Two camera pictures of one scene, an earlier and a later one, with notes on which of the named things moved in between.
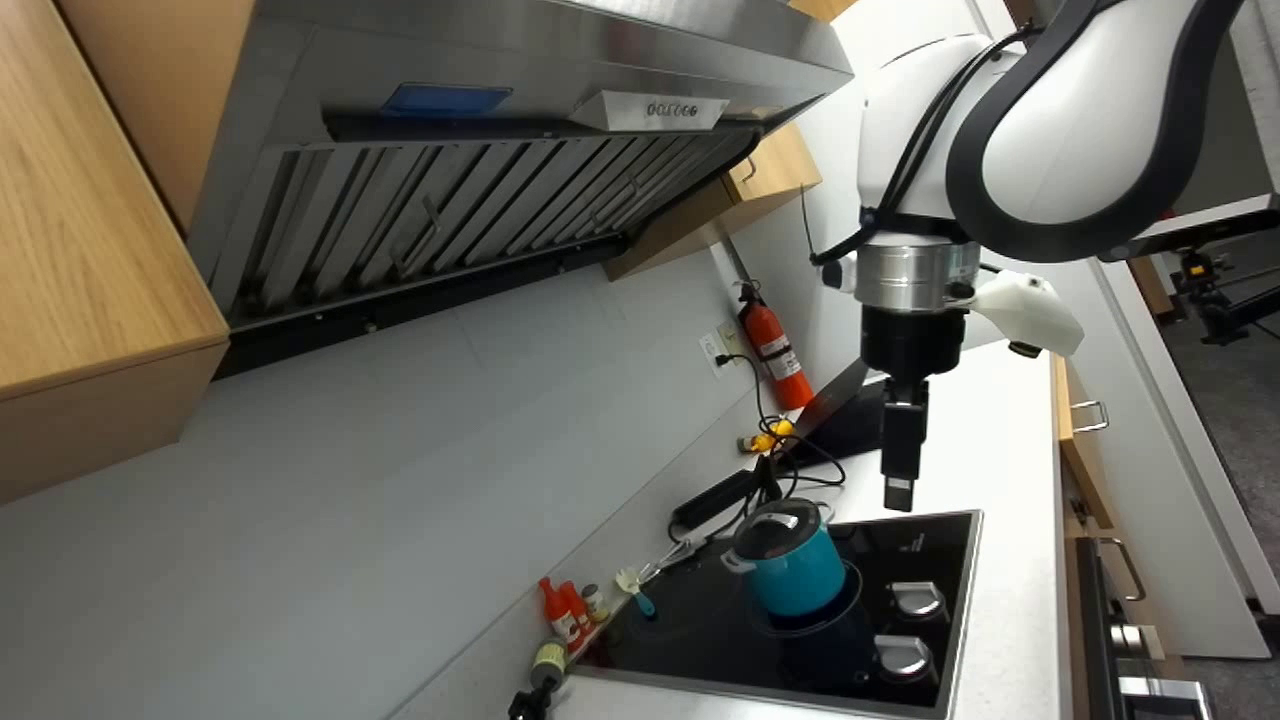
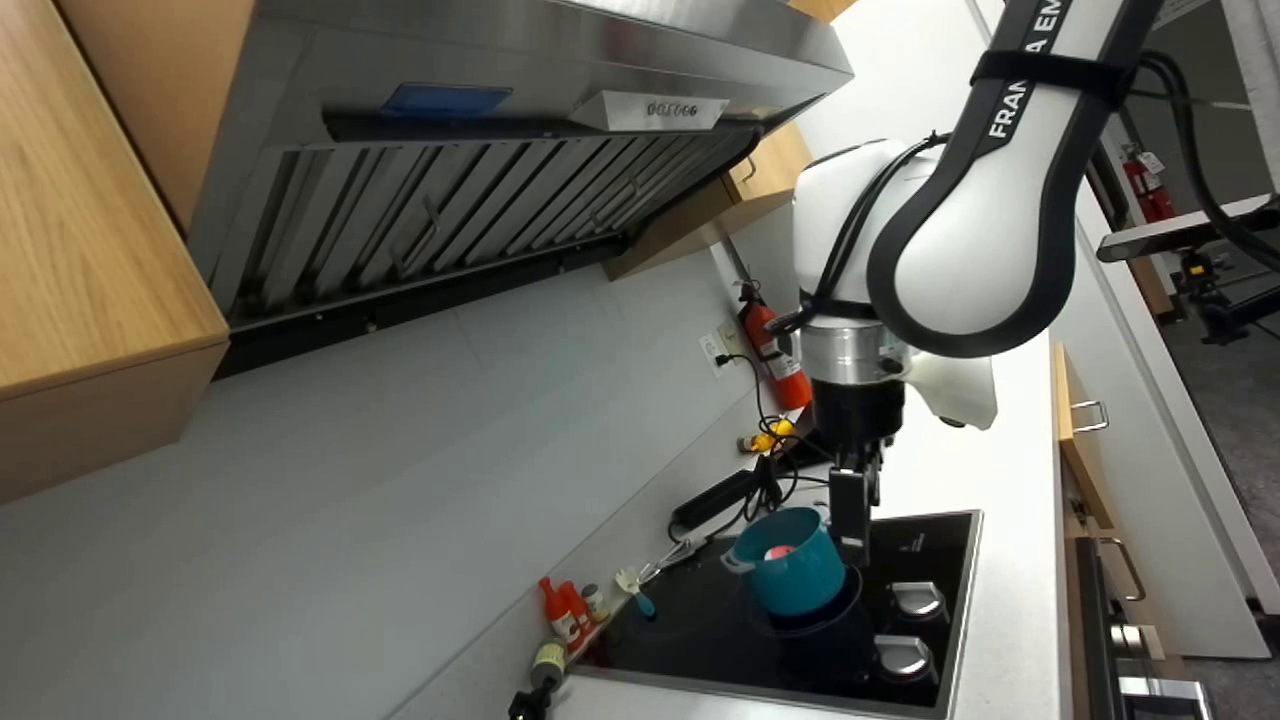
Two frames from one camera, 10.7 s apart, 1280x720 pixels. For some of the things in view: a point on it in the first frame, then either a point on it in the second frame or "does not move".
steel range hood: x=371 y=158 does not move
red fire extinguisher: x=772 y=344 does not move
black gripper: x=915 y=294 -> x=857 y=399
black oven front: x=1116 y=660 does not move
